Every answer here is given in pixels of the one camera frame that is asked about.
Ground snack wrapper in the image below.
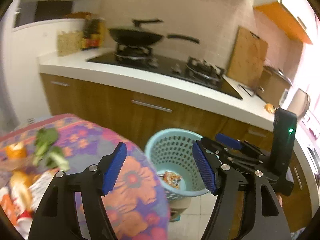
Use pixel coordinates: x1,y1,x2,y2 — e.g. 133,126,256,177
162,171,182,189

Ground green vegetable stalk piece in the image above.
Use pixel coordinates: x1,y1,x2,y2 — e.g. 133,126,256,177
32,144,70,171

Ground orange peel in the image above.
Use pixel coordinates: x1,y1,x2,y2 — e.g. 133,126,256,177
5,142,27,160
264,103,275,114

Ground green leafy vegetable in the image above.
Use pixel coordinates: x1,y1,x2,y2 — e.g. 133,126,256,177
34,128,59,156

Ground light blue perforated trash basket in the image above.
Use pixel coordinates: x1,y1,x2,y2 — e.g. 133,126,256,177
144,128,209,202

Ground person right hand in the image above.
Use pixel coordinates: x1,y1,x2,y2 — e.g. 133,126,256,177
277,194,283,206

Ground orange peel on counter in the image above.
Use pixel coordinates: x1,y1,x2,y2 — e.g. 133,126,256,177
264,103,275,114

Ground yellow bread pieces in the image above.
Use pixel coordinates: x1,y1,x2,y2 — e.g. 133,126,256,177
9,171,33,215

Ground white electric kettle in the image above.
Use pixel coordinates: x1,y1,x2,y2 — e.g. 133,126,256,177
287,88,311,121

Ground right burner grate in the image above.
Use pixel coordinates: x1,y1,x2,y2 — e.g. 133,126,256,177
185,57,225,82

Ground black glass gas hob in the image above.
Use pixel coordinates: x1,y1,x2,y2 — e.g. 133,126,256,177
87,52,242,100

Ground wooden stool under basket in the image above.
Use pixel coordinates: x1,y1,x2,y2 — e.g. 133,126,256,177
169,197,191,222

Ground floral purple tablecloth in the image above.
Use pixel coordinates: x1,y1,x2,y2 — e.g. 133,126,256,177
1,114,170,239

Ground bamboo cutting board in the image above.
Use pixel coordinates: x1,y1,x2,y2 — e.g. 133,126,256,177
226,26,268,89

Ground wooden base cabinets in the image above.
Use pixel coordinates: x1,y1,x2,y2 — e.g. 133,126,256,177
39,73,315,230

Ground black wok with lid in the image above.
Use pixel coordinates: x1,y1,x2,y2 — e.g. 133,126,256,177
107,18,201,48

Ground dark vinegar bottle red label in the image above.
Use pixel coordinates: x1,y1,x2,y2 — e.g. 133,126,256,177
91,17,105,48

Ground dark soy sauce bottle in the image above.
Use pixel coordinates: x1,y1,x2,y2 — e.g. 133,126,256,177
81,15,92,50

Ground beige utensil holder basket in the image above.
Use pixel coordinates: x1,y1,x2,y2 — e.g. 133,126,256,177
56,31,83,57

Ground orange bottom wall cabinet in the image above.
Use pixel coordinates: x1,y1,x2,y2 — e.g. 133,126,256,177
253,0,317,44

